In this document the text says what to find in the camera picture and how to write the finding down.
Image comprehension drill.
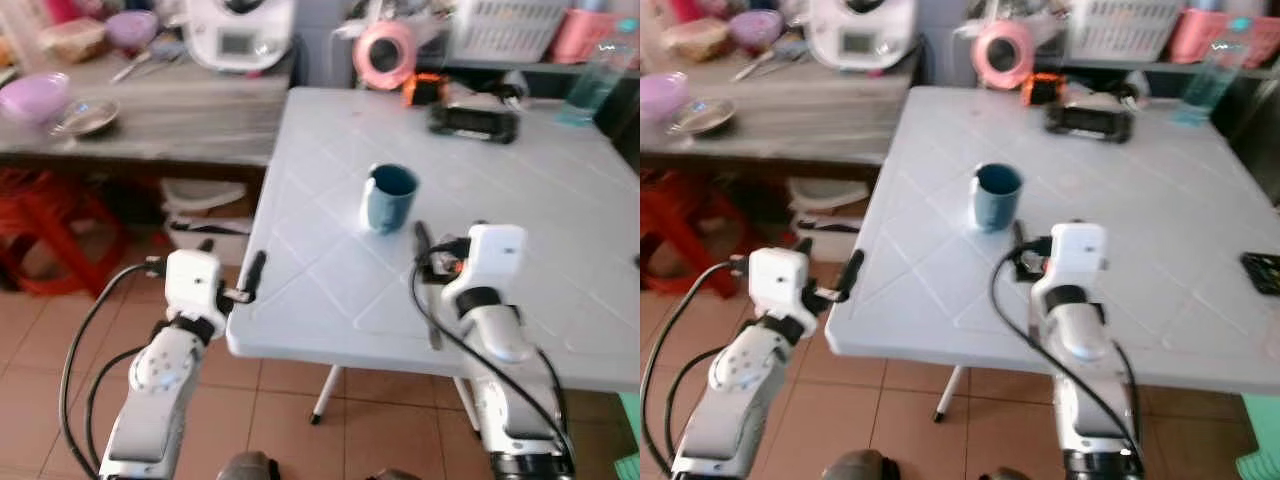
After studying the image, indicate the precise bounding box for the white plastic folding table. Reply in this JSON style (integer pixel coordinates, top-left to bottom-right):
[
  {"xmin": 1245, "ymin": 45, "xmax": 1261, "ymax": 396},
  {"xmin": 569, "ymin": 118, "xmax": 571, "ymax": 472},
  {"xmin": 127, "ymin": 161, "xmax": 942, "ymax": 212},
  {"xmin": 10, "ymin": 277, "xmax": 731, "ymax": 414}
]
[
  {"xmin": 225, "ymin": 85, "xmax": 641, "ymax": 427},
  {"xmin": 824, "ymin": 85, "xmax": 1280, "ymax": 425}
]

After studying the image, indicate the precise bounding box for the metal spoon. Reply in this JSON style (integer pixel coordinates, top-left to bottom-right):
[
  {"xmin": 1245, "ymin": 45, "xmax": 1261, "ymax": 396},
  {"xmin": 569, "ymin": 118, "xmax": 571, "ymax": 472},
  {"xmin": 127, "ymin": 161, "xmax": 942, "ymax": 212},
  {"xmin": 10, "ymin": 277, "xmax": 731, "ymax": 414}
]
[
  {"xmin": 110, "ymin": 45, "xmax": 187, "ymax": 84},
  {"xmin": 730, "ymin": 45, "xmax": 807, "ymax": 83}
]

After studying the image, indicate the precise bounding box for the black flat device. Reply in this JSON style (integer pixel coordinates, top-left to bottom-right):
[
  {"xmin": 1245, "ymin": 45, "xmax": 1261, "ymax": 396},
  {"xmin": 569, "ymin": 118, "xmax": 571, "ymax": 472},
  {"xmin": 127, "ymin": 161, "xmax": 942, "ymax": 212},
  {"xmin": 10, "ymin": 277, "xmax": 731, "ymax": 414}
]
[
  {"xmin": 1045, "ymin": 102, "xmax": 1136, "ymax": 144},
  {"xmin": 429, "ymin": 102, "xmax": 521, "ymax": 145}
]

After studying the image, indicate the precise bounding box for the wooden side counter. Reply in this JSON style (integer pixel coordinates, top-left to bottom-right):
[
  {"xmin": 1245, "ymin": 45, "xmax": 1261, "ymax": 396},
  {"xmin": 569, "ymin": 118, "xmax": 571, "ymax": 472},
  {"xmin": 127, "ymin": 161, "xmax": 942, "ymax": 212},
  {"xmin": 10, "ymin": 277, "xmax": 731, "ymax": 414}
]
[
  {"xmin": 0, "ymin": 48, "xmax": 297, "ymax": 183},
  {"xmin": 640, "ymin": 48, "xmax": 917, "ymax": 183}
]

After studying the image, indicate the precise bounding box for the clear glass dish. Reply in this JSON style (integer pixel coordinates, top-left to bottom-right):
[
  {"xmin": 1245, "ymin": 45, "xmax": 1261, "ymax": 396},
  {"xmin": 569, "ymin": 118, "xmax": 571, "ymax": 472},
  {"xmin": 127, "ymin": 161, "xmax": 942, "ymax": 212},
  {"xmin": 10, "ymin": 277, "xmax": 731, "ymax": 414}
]
[
  {"xmin": 51, "ymin": 97, "xmax": 122, "ymax": 137},
  {"xmin": 667, "ymin": 96, "xmax": 737, "ymax": 137}
]

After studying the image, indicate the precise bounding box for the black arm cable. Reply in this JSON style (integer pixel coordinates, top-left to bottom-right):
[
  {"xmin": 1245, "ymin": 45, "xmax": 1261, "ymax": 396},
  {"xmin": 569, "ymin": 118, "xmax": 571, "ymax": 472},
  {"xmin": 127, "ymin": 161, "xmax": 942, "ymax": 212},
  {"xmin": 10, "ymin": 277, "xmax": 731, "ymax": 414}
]
[
  {"xmin": 59, "ymin": 258, "xmax": 169, "ymax": 473},
  {"xmin": 989, "ymin": 238, "xmax": 1148, "ymax": 473},
  {"xmin": 411, "ymin": 238, "xmax": 578, "ymax": 473},
  {"xmin": 640, "ymin": 257, "xmax": 753, "ymax": 473}
]

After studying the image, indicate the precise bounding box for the white storage box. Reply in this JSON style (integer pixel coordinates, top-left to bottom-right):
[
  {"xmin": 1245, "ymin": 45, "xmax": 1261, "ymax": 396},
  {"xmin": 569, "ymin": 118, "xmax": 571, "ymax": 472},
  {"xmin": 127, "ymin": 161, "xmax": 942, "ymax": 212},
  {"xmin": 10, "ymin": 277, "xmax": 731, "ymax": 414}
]
[
  {"xmin": 159, "ymin": 177, "xmax": 263, "ymax": 267},
  {"xmin": 784, "ymin": 177, "xmax": 872, "ymax": 264}
]

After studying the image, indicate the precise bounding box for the clear food container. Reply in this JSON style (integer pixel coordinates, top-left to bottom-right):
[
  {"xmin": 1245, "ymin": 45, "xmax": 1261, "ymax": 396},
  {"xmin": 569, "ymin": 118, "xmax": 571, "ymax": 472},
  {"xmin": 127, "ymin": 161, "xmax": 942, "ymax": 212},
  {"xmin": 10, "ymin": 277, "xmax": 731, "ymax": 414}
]
[
  {"xmin": 39, "ymin": 17, "xmax": 110, "ymax": 64},
  {"xmin": 661, "ymin": 17, "xmax": 732, "ymax": 62}
]

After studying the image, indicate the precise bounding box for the green plastic stool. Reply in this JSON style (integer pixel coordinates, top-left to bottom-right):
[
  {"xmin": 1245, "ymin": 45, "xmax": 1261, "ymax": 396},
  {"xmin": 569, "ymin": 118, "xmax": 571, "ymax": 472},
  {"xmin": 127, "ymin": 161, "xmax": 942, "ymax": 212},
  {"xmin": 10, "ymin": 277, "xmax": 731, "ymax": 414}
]
[
  {"xmin": 1234, "ymin": 391, "xmax": 1280, "ymax": 480},
  {"xmin": 611, "ymin": 390, "xmax": 641, "ymax": 480}
]

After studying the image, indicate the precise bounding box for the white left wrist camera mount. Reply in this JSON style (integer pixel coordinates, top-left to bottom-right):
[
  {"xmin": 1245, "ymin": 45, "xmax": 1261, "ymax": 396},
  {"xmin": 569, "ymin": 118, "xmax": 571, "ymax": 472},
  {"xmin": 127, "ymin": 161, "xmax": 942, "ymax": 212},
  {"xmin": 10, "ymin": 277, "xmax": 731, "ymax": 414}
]
[
  {"xmin": 749, "ymin": 247, "xmax": 818, "ymax": 319},
  {"xmin": 164, "ymin": 249, "xmax": 230, "ymax": 323}
]

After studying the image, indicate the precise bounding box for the small purple bowl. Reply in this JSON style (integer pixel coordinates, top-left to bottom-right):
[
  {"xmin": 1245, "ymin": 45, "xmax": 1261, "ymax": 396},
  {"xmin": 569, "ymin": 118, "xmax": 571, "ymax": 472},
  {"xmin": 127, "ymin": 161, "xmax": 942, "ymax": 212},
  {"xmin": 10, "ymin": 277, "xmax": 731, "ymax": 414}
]
[
  {"xmin": 726, "ymin": 10, "xmax": 785, "ymax": 54},
  {"xmin": 104, "ymin": 10, "xmax": 162, "ymax": 54}
]

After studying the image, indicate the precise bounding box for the large purple bowl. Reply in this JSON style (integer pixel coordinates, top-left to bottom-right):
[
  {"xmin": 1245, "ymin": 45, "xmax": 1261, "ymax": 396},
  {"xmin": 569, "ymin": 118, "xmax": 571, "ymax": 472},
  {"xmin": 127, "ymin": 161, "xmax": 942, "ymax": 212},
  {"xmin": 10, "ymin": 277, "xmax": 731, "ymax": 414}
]
[
  {"xmin": 0, "ymin": 72, "xmax": 72, "ymax": 127},
  {"xmin": 640, "ymin": 72, "xmax": 690, "ymax": 127}
]

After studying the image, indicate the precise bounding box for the red plastic stool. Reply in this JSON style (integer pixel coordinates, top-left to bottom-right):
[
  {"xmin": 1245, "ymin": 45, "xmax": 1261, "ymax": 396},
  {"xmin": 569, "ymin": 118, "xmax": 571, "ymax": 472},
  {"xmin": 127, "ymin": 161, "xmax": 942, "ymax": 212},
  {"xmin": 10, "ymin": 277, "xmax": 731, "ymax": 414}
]
[
  {"xmin": 0, "ymin": 167, "xmax": 128, "ymax": 297},
  {"xmin": 640, "ymin": 167, "xmax": 747, "ymax": 297}
]

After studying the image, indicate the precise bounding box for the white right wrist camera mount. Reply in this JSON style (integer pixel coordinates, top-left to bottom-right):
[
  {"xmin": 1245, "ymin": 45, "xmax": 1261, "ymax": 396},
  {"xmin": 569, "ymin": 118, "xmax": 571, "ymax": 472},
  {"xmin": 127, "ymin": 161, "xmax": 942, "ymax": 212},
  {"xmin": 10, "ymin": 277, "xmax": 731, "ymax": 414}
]
[
  {"xmin": 1048, "ymin": 222, "xmax": 1110, "ymax": 287},
  {"xmin": 462, "ymin": 224, "xmax": 529, "ymax": 293}
]

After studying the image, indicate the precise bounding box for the white plastic basket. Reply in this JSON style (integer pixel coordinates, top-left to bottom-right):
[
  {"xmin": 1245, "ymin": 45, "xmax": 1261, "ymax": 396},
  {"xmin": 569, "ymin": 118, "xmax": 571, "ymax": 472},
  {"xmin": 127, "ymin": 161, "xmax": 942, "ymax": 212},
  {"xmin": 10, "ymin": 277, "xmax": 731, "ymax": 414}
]
[
  {"xmin": 444, "ymin": 0, "xmax": 573, "ymax": 64},
  {"xmin": 1064, "ymin": 0, "xmax": 1188, "ymax": 62}
]

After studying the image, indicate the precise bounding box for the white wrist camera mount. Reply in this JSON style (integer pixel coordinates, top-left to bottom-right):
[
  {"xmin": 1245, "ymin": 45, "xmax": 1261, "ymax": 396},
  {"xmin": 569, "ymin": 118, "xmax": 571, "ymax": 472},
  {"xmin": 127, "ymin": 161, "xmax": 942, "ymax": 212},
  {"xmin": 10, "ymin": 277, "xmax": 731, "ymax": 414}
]
[
  {"xmin": 749, "ymin": 247, "xmax": 818, "ymax": 319},
  {"xmin": 462, "ymin": 224, "xmax": 529, "ymax": 293},
  {"xmin": 1048, "ymin": 222, "xmax": 1110, "ymax": 287},
  {"xmin": 164, "ymin": 249, "xmax": 230, "ymax": 323}
]

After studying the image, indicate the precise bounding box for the black patterned flat object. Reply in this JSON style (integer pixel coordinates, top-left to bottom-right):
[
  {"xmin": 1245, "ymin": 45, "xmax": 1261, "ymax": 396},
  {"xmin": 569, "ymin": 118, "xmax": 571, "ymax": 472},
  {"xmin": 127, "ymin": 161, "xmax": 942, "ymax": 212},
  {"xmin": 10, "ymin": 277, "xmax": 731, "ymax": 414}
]
[{"xmin": 1239, "ymin": 251, "xmax": 1280, "ymax": 297}]

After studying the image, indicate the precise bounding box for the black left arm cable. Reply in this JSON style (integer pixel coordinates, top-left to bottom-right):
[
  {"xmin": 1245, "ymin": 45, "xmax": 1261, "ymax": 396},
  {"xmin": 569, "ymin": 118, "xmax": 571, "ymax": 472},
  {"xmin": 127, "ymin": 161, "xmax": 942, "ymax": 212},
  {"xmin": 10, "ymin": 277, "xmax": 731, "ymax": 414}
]
[
  {"xmin": 59, "ymin": 258, "xmax": 169, "ymax": 473},
  {"xmin": 640, "ymin": 257, "xmax": 753, "ymax": 473}
]

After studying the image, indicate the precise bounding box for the teal clear water bottle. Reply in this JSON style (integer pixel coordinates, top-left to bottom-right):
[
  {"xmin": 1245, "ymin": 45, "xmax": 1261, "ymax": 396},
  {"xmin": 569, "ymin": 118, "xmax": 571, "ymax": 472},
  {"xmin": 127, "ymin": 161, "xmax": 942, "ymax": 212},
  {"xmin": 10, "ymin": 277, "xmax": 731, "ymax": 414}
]
[
  {"xmin": 1173, "ymin": 18, "xmax": 1253, "ymax": 128},
  {"xmin": 557, "ymin": 38, "xmax": 637, "ymax": 128}
]

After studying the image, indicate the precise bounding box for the blue ceramic mug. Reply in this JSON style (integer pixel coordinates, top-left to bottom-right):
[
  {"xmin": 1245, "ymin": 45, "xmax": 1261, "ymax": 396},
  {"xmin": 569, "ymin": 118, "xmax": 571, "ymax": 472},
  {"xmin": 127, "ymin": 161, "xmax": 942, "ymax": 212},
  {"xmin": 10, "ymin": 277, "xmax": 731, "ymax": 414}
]
[
  {"xmin": 361, "ymin": 163, "xmax": 421, "ymax": 236},
  {"xmin": 969, "ymin": 162, "xmax": 1025, "ymax": 234}
]

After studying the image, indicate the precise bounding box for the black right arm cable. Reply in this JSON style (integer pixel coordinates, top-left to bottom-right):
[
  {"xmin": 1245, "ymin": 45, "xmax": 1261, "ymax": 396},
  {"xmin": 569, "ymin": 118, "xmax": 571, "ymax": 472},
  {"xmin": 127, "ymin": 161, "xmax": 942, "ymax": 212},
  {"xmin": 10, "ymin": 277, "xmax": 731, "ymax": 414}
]
[
  {"xmin": 989, "ymin": 238, "xmax": 1148, "ymax": 473},
  {"xmin": 411, "ymin": 238, "xmax": 578, "ymax": 473}
]

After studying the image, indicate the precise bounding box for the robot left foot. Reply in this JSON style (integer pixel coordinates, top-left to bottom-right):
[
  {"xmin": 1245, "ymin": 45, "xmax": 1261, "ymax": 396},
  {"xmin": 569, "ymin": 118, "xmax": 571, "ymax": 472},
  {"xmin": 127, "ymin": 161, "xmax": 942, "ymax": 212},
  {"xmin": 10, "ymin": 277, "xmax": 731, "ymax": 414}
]
[
  {"xmin": 217, "ymin": 451, "xmax": 282, "ymax": 480},
  {"xmin": 824, "ymin": 449, "xmax": 903, "ymax": 480}
]

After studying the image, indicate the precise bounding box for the orange and black gadget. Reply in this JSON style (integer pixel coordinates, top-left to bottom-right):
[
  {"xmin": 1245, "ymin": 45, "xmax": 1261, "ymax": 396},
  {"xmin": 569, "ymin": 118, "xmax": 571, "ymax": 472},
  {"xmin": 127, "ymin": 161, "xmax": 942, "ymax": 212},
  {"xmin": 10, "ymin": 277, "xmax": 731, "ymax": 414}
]
[
  {"xmin": 402, "ymin": 72, "xmax": 447, "ymax": 109},
  {"xmin": 1019, "ymin": 72, "xmax": 1062, "ymax": 107}
]

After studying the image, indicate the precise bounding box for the white kitchen appliance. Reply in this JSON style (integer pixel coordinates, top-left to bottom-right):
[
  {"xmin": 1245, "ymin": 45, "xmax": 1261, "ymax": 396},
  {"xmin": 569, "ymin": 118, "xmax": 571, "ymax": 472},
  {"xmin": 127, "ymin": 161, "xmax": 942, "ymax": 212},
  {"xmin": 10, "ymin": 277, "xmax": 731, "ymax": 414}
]
[
  {"xmin": 807, "ymin": 0, "xmax": 919, "ymax": 72},
  {"xmin": 184, "ymin": 0, "xmax": 299, "ymax": 74}
]

